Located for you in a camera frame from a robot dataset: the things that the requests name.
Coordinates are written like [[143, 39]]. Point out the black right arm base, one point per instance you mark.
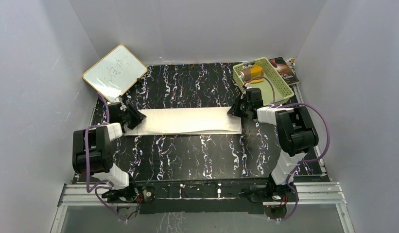
[[273, 194]]

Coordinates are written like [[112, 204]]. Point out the dark book with red cover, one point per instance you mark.
[[284, 70]]

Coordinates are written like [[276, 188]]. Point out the white cloth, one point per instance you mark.
[[187, 121]]

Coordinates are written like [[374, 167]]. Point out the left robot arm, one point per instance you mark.
[[91, 152]]

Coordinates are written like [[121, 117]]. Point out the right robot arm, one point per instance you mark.
[[295, 130]]

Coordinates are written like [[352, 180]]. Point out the green perforated plastic basket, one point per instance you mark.
[[274, 89]]

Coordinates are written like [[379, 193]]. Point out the aluminium front rail frame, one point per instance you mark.
[[216, 197]]

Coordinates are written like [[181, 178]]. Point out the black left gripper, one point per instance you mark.
[[138, 118]]

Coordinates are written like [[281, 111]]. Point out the white board with wooden frame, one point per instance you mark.
[[115, 73]]

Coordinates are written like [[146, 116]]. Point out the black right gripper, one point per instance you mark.
[[234, 110]]

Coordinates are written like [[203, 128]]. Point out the yellow brown bear towel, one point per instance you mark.
[[253, 74]]

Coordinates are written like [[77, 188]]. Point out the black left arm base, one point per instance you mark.
[[138, 193]]

